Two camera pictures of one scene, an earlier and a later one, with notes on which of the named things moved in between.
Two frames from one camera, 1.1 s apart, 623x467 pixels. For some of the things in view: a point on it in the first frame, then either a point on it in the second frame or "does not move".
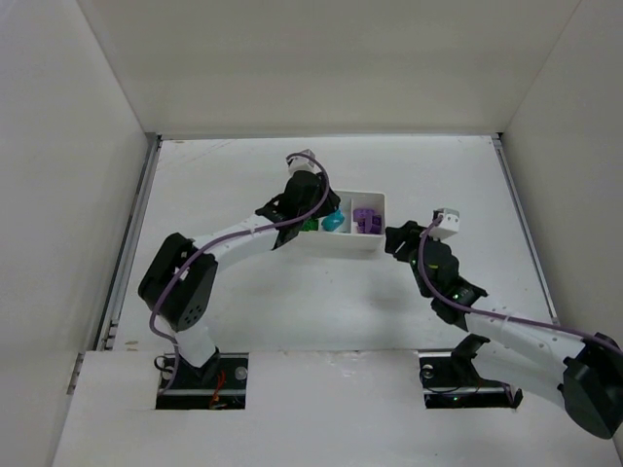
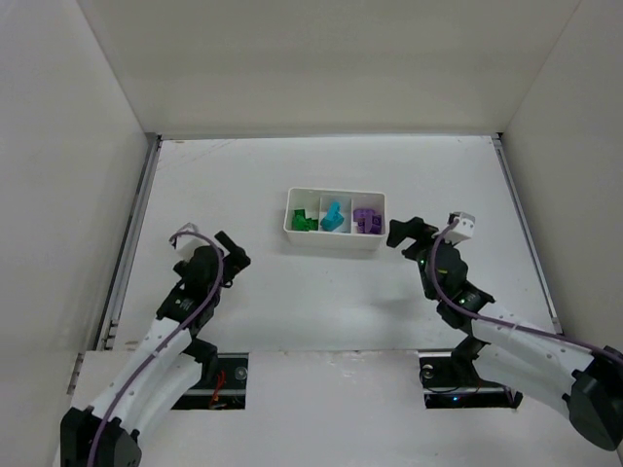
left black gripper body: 314,205 -> 233,260
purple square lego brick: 363,214 does not move
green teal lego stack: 333,221 does not move
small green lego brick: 311,225 does not move
